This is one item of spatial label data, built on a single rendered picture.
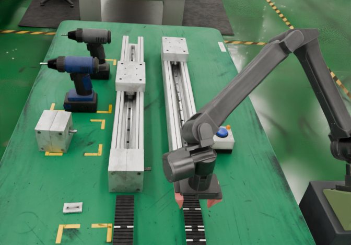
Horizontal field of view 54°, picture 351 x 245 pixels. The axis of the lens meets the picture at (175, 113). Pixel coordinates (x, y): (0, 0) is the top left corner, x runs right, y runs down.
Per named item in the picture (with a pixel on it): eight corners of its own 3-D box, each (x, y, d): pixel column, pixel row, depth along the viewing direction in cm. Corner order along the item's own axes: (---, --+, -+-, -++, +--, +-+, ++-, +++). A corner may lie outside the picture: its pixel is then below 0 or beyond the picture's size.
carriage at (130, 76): (144, 97, 131) (145, 83, 127) (115, 96, 130) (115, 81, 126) (144, 76, 144) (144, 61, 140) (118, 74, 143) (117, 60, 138)
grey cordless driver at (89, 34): (111, 80, 149) (110, 34, 136) (64, 79, 146) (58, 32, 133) (112, 71, 155) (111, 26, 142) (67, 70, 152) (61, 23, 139)
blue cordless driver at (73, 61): (99, 113, 130) (96, 63, 117) (45, 113, 127) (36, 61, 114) (101, 102, 136) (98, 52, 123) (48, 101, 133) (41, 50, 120)
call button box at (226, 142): (231, 154, 119) (235, 140, 116) (204, 153, 118) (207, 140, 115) (226, 138, 126) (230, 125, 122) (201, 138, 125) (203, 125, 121)
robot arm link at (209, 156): (222, 155, 81) (209, 140, 84) (196, 163, 78) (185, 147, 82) (217, 175, 85) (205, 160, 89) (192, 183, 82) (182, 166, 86)
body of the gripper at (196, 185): (177, 177, 91) (180, 158, 87) (214, 177, 93) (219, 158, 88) (179, 197, 86) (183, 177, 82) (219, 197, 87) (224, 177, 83)
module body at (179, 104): (200, 171, 112) (204, 152, 107) (170, 170, 111) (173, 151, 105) (179, 54, 175) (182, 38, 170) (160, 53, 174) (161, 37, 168)
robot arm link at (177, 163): (210, 120, 80) (194, 124, 88) (165, 131, 75) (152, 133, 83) (222, 171, 80) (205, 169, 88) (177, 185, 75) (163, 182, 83)
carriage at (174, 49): (186, 67, 153) (188, 53, 149) (162, 66, 152) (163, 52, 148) (183, 50, 166) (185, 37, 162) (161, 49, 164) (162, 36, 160)
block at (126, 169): (150, 192, 103) (152, 171, 97) (108, 192, 101) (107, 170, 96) (150, 170, 110) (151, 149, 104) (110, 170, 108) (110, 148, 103)
